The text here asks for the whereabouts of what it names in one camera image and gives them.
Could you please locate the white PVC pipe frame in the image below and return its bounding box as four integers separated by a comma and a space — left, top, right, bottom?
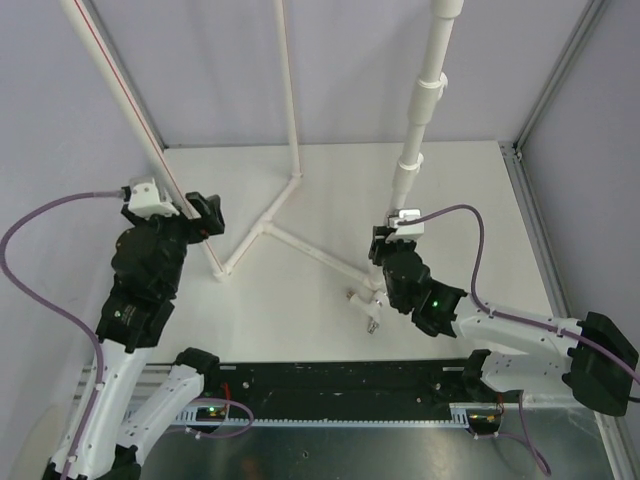
61, 1, 463, 306

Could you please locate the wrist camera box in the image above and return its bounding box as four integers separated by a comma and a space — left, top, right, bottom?
124, 176, 179, 220
385, 208, 424, 242

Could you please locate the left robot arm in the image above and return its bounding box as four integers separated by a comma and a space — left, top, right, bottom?
43, 192, 225, 479

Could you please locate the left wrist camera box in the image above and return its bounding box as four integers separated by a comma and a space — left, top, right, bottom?
124, 176, 179, 220

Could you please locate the aluminium table frame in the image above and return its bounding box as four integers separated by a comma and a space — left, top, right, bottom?
55, 366, 640, 480

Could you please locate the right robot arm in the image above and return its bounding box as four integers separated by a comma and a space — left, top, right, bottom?
369, 226, 639, 417

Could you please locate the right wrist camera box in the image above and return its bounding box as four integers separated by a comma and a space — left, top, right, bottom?
385, 208, 424, 242

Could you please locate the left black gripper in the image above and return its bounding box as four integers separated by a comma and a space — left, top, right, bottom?
127, 190, 226, 293

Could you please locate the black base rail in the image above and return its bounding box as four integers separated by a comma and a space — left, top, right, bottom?
168, 348, 523, 421

